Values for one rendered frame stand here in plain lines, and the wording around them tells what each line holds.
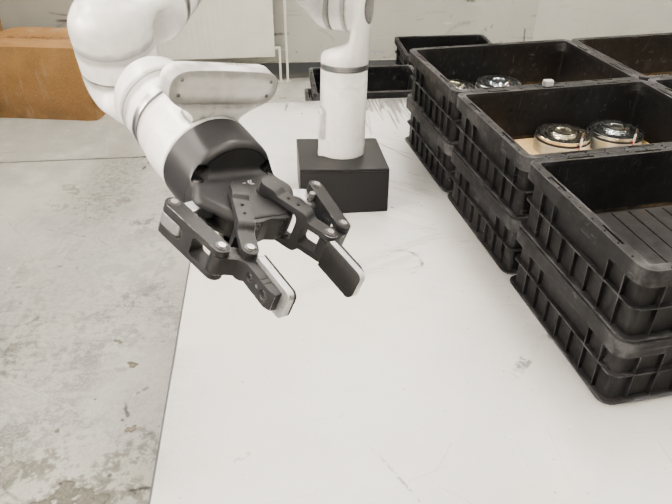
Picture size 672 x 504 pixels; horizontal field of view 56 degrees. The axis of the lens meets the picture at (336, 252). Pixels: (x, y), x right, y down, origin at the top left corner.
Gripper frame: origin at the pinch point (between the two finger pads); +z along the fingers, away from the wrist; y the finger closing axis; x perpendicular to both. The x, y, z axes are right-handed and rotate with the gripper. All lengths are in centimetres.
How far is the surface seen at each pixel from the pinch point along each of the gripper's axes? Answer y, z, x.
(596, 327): -51, 7, -16
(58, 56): -104, -294, -137
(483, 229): -71, -23, -28
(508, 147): -63, -23, -9
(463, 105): -72, -40, -12
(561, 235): -56, -6, -12
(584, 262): -54, -1, -12
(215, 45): -197, -294, -126
